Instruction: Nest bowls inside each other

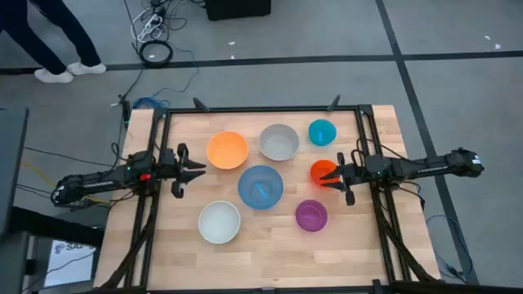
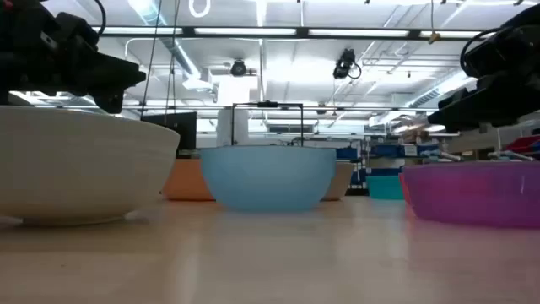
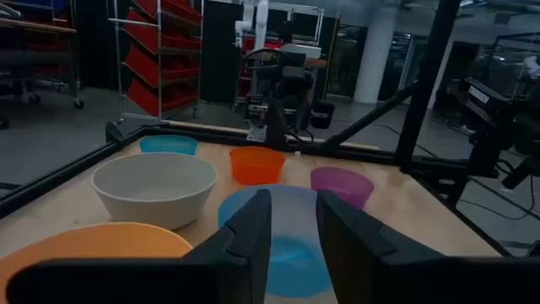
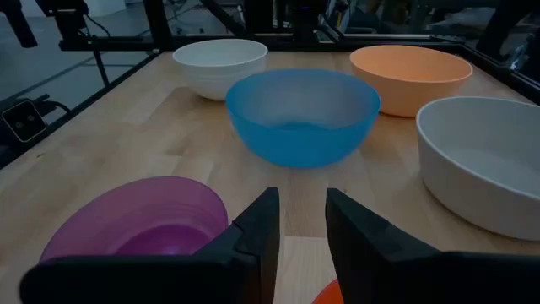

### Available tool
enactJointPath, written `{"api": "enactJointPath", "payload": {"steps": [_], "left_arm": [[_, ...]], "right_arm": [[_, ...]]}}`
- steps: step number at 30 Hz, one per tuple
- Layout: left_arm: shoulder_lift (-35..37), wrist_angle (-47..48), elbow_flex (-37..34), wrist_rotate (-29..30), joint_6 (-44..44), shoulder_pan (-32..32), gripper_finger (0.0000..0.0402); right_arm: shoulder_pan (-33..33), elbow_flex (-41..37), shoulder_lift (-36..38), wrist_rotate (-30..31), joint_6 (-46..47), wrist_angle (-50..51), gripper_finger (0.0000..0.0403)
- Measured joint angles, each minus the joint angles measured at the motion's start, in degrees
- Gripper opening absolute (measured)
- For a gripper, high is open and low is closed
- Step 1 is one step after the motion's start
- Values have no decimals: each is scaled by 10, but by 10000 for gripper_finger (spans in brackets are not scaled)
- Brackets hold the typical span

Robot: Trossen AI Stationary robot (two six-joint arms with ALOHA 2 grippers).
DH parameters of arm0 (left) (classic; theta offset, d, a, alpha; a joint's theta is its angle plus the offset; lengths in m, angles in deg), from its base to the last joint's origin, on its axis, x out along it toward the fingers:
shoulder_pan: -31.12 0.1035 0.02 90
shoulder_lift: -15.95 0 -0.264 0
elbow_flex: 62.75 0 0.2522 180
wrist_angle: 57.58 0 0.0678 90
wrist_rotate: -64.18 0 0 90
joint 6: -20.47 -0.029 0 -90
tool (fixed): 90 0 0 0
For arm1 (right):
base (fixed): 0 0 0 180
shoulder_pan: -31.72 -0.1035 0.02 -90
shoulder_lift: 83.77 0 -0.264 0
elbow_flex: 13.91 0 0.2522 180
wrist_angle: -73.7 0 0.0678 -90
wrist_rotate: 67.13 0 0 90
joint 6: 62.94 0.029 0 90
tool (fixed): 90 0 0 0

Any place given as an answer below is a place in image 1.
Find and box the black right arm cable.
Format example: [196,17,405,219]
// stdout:
[351,137,405,168]

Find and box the yellow cable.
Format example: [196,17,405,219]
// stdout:
[20,161,112,205]

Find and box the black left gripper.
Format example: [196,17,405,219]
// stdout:
[159,142,208,200]

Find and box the small red-orange bowl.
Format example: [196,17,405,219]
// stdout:
[309,158,341,189]

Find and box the white printed paper sign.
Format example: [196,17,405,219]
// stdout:
[43,239,96,287]

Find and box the large grey bowl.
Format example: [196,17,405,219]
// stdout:
[258,123,301,162]

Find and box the blue floor cable bundle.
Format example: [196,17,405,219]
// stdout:
[132,96,171,110]

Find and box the thin blue floor cable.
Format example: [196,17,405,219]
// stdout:
[425,213,475,283]

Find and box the large blue translucent bowl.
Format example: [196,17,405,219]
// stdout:
[237,164,284,211]

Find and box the black aluminium table frame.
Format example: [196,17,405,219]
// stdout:
[93,104,443,294]

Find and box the person's white shoe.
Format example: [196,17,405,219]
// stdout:
[34,67,75,85]
[66,61,108,77]

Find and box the white power strip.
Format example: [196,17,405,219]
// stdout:
[136,12,164,42]

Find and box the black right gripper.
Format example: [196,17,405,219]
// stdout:
[319,151,369,207]

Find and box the person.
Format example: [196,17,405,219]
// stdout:
[0,0,108,85]

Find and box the black low shelf board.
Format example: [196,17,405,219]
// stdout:
[7,206,106,247]

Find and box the small teal bowl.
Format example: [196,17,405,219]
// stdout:
[307,118,338,147]

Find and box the large white bowl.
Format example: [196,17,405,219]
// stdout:
[198,199,242,245]

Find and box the dark grey cabinet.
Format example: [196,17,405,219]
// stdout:
[0,107,29,242]

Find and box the small purple bowl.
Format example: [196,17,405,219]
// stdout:
[294,198,329,233]

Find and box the black box on floor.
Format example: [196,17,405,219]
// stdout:
[204,0,272,22]

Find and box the large light orange bowl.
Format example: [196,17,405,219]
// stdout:
[206,130,250,171]

